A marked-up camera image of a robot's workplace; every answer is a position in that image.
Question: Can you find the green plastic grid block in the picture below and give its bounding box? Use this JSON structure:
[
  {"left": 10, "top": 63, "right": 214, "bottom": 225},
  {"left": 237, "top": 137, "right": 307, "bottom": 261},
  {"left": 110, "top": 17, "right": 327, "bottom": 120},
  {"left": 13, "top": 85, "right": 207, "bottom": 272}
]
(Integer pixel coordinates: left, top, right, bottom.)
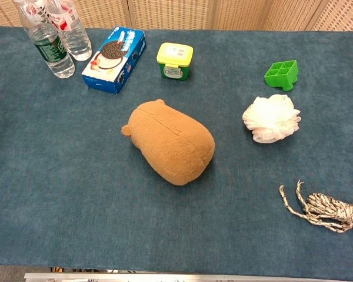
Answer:
[{"left": 264, "top": 59, "right": 299, "bottom": 92}]

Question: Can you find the braided camouflage rope bundle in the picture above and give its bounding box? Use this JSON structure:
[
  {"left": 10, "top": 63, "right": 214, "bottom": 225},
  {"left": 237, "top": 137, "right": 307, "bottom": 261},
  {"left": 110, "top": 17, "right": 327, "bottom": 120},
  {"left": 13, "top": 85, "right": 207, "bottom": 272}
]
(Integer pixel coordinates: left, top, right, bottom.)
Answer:
[{"left": 279, "top": 180, "right": 353, "bottom": 234}]

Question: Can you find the green jar with yellow lid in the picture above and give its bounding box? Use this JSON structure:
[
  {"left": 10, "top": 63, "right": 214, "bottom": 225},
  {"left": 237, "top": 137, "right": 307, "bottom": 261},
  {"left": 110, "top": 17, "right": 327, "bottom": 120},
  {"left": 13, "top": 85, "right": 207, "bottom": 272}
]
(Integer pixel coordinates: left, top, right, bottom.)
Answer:
[{"left": 156, "top": 42, "right": 194, "bottom": 80}]

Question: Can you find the blue felt table cloth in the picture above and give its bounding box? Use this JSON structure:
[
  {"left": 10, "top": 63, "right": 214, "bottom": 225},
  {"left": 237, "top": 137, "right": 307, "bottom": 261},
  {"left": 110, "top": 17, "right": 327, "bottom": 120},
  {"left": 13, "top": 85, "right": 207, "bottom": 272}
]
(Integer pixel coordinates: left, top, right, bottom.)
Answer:
[{"left": 0, "top": 25, "right": 353, "bottom": 281}]

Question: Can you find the brown plush toy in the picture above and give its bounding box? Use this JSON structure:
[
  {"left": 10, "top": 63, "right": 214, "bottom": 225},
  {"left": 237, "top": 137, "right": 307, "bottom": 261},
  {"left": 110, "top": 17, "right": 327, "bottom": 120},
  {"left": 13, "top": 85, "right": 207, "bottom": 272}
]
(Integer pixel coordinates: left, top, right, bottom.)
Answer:
[{"left": 121, "top": 99, "right": 216, "bottom": 186}]

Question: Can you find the woven rattan folding screen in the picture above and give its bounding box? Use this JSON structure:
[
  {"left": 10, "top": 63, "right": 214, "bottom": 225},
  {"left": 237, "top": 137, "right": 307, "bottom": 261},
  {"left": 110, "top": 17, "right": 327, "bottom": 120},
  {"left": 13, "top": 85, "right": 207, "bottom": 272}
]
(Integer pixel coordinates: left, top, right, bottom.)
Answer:
[{"left": 0, "top": 0, "right": 353, "bottom": 32}]

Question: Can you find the green label water bottle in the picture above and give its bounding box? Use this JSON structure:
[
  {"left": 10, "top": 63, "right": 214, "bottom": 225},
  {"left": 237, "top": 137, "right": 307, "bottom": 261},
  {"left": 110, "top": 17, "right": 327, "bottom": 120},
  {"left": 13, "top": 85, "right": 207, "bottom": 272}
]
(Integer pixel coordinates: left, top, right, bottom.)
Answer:
[{"left": 14, "top": 0, "right": 76, "bottom": 79}]

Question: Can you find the blue Oreo cookie box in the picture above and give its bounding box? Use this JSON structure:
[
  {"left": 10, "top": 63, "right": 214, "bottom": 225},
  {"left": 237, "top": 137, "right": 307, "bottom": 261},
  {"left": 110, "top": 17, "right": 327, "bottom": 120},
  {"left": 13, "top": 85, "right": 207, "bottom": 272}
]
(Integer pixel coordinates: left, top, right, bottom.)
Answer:
[{"left": 81, "top": 26, "right": 147, "bottom": 95}]

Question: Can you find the red label water bottle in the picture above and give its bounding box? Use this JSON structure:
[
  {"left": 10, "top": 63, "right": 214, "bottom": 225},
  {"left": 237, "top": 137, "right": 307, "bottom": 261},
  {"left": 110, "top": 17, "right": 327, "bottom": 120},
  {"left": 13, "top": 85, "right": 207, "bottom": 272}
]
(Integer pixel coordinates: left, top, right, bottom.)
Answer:
[{"left": 45, "top": 0, "right": 93, "bottom": 62}]

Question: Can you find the aluminium frame rail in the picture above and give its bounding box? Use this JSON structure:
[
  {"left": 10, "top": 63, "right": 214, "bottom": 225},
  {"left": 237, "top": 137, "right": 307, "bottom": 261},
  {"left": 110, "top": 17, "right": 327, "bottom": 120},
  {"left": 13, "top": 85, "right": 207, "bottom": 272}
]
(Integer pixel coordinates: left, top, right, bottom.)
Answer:
[{"left": 24, "top": 272, "right": 353, "bottom": 282}]

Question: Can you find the white mesh bath pouf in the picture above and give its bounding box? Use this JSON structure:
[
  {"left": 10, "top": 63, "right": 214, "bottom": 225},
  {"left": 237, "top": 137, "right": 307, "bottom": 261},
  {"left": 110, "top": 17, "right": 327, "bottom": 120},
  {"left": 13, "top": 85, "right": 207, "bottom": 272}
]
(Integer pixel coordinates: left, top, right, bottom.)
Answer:
[{"left": 242, "top": 93, "right": 302, "bottom": 144}]

